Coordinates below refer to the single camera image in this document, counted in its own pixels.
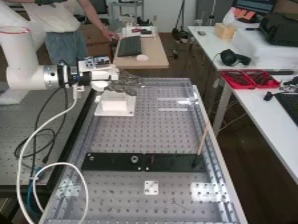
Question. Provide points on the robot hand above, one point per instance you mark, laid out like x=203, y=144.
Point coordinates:
x=100, y=78

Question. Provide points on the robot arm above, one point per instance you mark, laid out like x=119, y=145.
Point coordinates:
x=22, y=71

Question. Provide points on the small white box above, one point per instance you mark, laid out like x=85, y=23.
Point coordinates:
x=116, y=103

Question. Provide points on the white mouse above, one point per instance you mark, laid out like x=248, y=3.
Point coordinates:
x=143, y=57

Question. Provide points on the black keyboard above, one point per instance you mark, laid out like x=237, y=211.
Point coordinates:
x=289, y=105
x=129, y=46

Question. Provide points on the wooden desk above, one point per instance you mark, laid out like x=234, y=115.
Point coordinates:
x=153, y=50

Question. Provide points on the person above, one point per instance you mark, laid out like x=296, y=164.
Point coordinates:
x=58, y=23

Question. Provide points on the clear box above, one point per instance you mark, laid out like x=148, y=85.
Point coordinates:
x=168, y=133

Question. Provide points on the black plate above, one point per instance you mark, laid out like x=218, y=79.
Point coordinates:
x=111, y=162

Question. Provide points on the white desk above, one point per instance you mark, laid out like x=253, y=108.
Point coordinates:
x=266, y=123
x=208, y=50

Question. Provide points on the thin stick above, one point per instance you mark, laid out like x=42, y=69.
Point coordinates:
x=204, y=136

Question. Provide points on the black headphones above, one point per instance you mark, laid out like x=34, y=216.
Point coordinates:
x=230, y=57

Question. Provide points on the red tray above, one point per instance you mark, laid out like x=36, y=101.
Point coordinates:
x=265, y=78
x=238, y=79

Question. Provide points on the small cardboard box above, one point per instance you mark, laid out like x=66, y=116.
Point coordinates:
x=225, y=31

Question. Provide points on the small square metal plate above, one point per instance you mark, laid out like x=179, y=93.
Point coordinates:
x=151, y=187

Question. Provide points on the small black block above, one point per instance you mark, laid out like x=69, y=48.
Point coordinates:
x=268, y=96

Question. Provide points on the computer screen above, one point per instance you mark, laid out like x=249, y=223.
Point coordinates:
x=254, y=5

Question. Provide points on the black case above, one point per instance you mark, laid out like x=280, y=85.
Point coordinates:
x=280, y=30

